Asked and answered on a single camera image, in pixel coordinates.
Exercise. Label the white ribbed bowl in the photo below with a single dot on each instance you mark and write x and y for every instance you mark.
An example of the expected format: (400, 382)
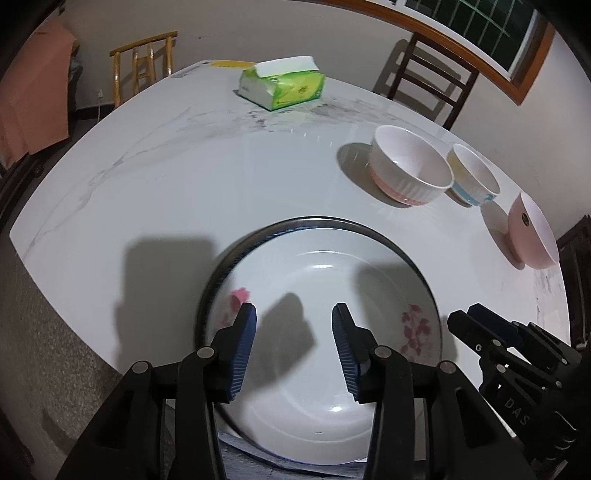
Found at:
(406, 161)

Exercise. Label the bamboo chair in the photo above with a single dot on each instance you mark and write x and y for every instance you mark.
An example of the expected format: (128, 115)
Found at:
(144, 64)

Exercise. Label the white cartoon bowl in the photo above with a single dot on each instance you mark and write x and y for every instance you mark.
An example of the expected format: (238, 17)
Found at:
(475, 170)

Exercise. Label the dark carved wooden furniture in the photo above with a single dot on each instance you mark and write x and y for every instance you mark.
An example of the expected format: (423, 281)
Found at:
(577, 277)

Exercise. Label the yellow strip sticker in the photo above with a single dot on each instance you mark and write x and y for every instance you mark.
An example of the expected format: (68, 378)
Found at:
(228, 63)

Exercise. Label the wood-framed barred window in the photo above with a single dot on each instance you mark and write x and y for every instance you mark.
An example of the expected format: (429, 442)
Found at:
(485, 27)

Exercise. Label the large pink bowl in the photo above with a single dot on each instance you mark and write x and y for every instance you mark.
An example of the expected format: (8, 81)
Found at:
(526, 230)

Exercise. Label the large blue floral plate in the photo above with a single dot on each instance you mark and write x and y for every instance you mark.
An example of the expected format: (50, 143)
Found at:
(302, 221)

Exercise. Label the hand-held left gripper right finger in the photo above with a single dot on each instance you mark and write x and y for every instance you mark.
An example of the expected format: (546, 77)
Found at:
(346, 355)

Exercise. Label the pink cloth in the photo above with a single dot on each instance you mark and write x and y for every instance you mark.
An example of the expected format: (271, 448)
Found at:
(32, 101)

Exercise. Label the white wall socket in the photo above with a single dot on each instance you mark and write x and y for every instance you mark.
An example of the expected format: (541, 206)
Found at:
(99, 94)

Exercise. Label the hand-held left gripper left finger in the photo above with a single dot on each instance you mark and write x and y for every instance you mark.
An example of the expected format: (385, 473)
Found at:
(241, 350)

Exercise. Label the green tissue pack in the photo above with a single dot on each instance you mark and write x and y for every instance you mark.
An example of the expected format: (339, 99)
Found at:
(286, 90)

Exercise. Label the dark slatted wooden chair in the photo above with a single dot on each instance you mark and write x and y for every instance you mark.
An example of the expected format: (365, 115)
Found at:
(445, 54)

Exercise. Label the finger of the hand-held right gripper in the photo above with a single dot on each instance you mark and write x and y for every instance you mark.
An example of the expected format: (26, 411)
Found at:
(489, 316)
(466, 330)

